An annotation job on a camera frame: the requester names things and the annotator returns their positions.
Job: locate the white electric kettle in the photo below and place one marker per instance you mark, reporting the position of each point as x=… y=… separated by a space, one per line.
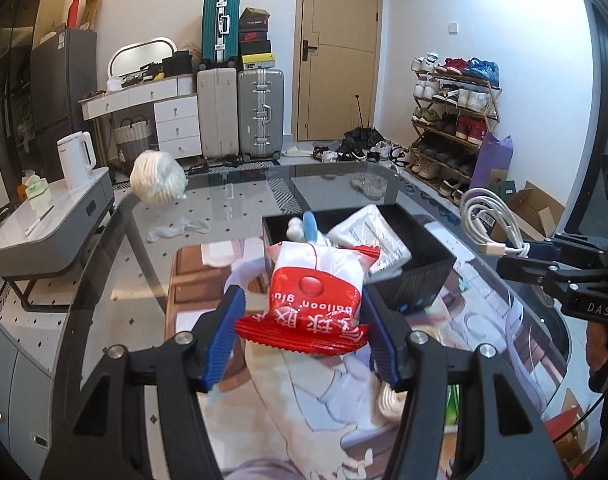
x=76 y=157

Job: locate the white slippers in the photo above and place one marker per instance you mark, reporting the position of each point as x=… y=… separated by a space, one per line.
x=296 y=151

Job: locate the beige suitcase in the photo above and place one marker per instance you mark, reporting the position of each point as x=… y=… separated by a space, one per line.
x=216 y=115

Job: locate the white plastic bag bundle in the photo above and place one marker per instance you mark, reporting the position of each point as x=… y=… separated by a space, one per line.
x=156 y=177

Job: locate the grey cabinet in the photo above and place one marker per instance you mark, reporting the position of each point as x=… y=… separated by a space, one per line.
x=4 y=375

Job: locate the silver suitcase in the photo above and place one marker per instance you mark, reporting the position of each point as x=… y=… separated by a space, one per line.
x=260 y=115

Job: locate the dark glass cabinet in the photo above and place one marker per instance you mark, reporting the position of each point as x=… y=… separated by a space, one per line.
x=19 y=60

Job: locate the black shoe box tan lid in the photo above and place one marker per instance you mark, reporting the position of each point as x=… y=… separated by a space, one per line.
x=254 y=17

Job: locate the red and white packet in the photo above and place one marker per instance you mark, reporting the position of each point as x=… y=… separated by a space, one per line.
x=309 y=310

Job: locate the green tissue pack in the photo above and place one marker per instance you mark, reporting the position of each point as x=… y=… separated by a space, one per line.
x=35 y=187

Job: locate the teal suitcase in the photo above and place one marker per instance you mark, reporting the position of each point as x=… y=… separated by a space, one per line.
x=220 y=30

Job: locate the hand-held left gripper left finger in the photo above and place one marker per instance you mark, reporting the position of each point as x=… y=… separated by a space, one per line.
x=224 y=341

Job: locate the wooden shoe rack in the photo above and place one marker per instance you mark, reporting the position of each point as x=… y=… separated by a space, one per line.
x=454 y=132

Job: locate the shoe rack with shoes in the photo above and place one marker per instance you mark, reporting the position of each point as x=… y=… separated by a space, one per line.
x=456 y=95

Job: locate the beige wooden door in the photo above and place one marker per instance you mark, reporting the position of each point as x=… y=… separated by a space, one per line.
x=339 y=60

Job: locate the white medicine packet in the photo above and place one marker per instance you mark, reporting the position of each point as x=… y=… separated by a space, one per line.
x=369 y=235

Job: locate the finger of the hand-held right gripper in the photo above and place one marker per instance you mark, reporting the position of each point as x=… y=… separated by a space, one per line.
x=526 y=269
x=536 y=249

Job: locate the black cardboard box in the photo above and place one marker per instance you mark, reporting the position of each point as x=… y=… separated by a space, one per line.
x=424 y=275

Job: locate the red bag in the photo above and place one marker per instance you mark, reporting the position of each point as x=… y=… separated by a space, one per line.
x=74 y=15

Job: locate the open cardboard box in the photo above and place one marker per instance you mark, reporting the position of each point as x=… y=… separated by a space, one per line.
x=529 y=215

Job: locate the black shoe box red logo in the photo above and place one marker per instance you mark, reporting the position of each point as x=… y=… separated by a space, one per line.
x=252 y=36

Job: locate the grey side table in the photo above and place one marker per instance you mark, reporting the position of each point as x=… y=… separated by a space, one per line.
x=59 y=232

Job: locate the wicker basket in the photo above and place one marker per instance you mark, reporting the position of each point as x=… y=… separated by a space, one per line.
x=132 y=142

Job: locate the pile of dark shoes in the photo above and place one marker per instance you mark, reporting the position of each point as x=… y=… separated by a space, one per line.
x=364 y=150

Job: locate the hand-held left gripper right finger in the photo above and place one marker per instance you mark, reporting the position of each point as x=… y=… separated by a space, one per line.
x=382 y=345

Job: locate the purple bag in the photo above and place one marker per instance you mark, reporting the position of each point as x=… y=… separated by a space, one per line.
x=491 y=160

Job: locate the white and blue plush toy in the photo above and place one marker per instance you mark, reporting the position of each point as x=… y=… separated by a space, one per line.
x=296 y=230

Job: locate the black bag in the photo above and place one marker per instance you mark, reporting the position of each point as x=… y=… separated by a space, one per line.
x=176 y=65

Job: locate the white framed mirror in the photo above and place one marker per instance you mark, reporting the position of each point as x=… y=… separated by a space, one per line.
x=141 y=55

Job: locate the person's right hand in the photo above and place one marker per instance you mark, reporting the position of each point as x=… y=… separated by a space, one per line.
x=599 y=350

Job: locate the grey refrigerator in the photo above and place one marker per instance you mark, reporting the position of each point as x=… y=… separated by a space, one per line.
x=59 y=100

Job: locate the black umbrella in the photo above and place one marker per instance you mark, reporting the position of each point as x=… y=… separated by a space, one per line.
x=361 y=132

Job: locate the brown cardboard piece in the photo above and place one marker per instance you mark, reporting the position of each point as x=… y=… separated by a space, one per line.
x=91 y=12

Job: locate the crumpled white cloth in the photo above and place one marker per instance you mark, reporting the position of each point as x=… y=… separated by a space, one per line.
x=176 y=230

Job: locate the white dressing table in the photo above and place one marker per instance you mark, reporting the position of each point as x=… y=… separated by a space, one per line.
x=149 y=110

